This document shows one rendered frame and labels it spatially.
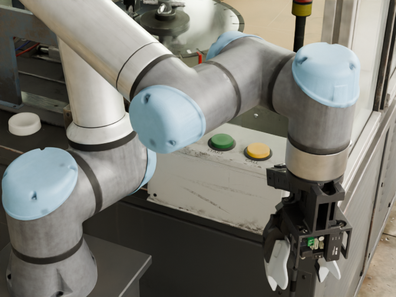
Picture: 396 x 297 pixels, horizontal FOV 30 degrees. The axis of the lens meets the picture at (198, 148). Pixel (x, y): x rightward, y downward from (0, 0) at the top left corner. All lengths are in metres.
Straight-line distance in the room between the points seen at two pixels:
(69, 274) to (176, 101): 0.51
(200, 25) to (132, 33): 0.81
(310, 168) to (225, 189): 0.48
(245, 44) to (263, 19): 1.29
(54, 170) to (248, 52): 0.41
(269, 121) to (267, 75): 0.63
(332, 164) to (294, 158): 0.04
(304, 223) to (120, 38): 0.32
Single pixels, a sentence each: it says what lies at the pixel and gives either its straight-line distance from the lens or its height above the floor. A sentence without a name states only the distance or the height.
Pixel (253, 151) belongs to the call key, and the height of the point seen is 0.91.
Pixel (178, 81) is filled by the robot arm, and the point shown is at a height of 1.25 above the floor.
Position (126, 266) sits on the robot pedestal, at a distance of 1.31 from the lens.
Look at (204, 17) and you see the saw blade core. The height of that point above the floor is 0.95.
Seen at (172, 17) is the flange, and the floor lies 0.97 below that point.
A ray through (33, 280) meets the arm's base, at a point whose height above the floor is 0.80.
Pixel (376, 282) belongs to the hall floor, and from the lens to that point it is 2.42.
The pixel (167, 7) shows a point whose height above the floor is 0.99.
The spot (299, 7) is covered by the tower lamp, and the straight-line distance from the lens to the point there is 1.66.
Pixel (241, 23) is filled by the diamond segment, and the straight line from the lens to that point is 1.67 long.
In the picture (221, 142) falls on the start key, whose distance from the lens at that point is 1.32.
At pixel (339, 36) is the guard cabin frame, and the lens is 1.16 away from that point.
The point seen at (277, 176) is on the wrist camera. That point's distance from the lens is 0.99.
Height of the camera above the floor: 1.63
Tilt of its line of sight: 34 degrees down
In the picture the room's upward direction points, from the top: straight up
